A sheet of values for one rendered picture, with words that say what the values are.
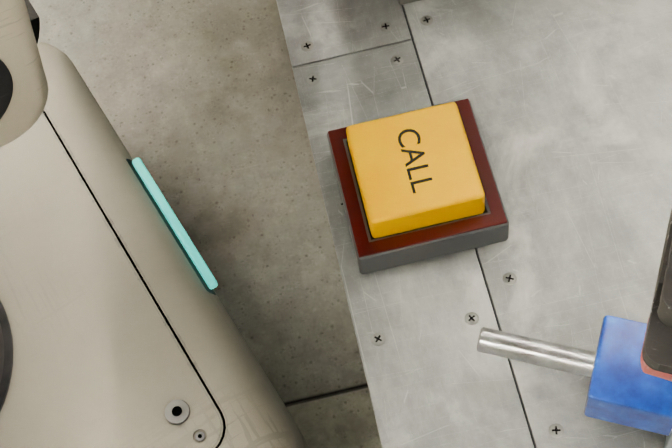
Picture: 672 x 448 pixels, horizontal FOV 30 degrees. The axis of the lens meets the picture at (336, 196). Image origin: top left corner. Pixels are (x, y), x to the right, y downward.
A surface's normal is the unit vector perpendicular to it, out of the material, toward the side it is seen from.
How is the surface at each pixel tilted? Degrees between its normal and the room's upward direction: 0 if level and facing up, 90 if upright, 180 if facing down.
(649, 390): 0
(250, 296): 0
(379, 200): 0
